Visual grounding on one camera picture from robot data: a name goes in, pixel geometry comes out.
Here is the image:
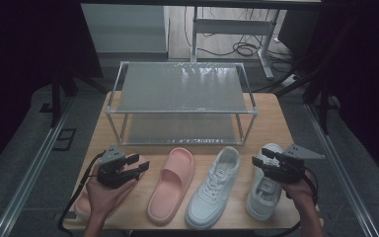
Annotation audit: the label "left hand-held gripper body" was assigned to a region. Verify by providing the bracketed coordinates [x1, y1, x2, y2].
[97, 144, 136, 190]

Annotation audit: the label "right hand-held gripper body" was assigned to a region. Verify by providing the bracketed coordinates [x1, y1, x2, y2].
[269, 143, 326, 184]

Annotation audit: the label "white sneaker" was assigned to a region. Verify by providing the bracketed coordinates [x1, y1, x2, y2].
[185, 145, 241, 230]
[245, 142, 287, 221]

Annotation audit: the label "metal shoe rack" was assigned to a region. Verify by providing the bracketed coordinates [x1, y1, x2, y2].
[105, 60, 260, 146]

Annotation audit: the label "person's right hand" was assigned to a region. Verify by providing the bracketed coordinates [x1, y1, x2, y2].
[281, 170, 316, 207]

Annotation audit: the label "person's left hand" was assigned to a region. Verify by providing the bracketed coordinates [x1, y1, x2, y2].
[86, 180, 138, 217]

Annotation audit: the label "black stand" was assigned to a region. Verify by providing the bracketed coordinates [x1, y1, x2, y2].
[253, 65, 340, 134]
[39, 70, 108, 128]

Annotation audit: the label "white power strip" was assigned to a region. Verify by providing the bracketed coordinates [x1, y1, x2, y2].
[280, 73, 300, 88]

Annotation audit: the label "dark curtain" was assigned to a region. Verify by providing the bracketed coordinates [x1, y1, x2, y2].
[0, 0, 104, 181]
[309, 0, 379, 191]

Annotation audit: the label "dark box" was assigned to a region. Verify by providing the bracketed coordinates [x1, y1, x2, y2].
[277, 9, 324, 61]

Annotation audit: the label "grey cabinet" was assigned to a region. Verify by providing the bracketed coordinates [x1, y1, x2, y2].
[80, 3, 171, 55]

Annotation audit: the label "right hand-held gripper cable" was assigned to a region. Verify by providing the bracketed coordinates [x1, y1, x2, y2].
[275, 169, 320, 237]

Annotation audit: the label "hand-held gripper cable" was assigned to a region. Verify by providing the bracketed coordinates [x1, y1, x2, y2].
[275, 169, 320, 237]
[57, 151, 108, 237]

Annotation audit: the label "left hand-held gripper cable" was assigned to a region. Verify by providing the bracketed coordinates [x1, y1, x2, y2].
[57, 151, 108, 237]

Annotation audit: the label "aluminium floor rail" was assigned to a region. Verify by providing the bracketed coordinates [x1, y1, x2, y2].
[304, 98, 379, 237]
[0, 98, 75, 237]

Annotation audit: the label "black floor bracket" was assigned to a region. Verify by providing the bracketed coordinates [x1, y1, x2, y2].
[52, 127, 78, 152]

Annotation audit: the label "black floor cables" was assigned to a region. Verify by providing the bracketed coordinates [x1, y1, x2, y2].
[184, 6, 294, 67]

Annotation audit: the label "white desk frame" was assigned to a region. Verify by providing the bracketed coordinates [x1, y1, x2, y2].
[190, 6, 282, 81]

